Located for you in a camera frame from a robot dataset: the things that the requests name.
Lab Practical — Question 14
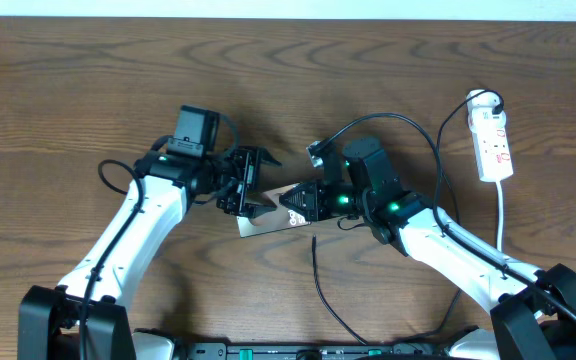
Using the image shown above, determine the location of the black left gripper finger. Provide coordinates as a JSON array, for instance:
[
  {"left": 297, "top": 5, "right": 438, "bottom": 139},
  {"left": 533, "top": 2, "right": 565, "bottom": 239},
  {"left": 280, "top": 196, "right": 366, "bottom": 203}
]
[
  {"left": 258, "top": 147, "right": 282, "bottom": 167},
  {"left": 239, "top": 192, "right": 277, "bottom": 218}
]

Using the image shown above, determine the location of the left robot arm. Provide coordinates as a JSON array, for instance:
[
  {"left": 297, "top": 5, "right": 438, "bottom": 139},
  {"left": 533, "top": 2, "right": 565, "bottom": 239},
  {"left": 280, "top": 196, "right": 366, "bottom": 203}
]
[{"left": 17, "top": 105, "right": 280, "bottom": 359}]

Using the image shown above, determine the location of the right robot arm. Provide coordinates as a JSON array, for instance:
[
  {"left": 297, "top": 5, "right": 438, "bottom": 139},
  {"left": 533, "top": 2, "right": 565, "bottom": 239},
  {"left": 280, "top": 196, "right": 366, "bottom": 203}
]
[{"left": 280, "top": 137, "right": 576, "bottom": 359}]

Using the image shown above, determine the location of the white USB charger adapter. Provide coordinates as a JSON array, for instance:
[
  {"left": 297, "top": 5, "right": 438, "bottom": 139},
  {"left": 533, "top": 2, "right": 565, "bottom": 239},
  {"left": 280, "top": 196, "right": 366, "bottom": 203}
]
[{"left": 466, "top": 89, "right": 505, "bottom": 116}]

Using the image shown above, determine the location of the white power strip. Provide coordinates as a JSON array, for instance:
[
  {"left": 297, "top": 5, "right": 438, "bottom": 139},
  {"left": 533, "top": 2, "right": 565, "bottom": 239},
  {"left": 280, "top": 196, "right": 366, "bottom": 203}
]
[{"left": 467, "top": 102, "right": 514, "bottom": 183}]

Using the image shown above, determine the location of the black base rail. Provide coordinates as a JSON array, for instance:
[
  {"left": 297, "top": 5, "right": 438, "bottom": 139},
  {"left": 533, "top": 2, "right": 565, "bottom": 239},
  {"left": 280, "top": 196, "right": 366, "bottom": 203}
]
[{"left": 132, "top": 341, "right": 449, "bottom": 360}]

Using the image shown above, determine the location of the black charging cable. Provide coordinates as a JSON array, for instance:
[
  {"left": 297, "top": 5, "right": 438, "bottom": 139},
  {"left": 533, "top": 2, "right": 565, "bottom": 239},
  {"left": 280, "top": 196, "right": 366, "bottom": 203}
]
[{"left": 310, "top": 89, "right": 506, "bottom": 347}]

